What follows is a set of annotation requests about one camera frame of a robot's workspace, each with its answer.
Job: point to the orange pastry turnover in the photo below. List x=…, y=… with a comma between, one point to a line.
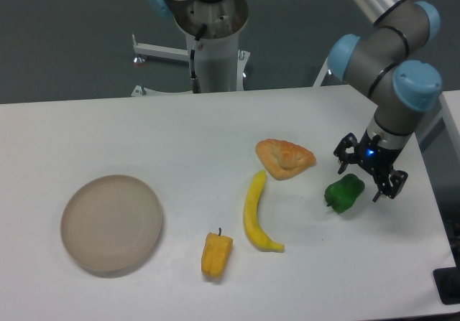
x=284, y=159

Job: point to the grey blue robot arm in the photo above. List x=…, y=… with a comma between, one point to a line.
x=378, y=66

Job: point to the beige round plate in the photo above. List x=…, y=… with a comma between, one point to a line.
x=112, y=224

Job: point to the yellow banana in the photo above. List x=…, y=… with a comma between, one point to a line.
x=254, y=232

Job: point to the white side table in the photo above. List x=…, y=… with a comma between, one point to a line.
x=445, y=116

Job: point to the green bell pepper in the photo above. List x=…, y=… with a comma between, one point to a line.
x=342, y=194

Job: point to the black device at table edge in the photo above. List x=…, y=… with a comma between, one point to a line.
x=447, y=284

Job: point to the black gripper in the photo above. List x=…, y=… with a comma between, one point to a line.
x=376, y=153

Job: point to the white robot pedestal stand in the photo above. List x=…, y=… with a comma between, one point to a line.
x=275, y=39

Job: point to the yellow bell pepper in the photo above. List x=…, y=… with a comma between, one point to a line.
x=216, y=252

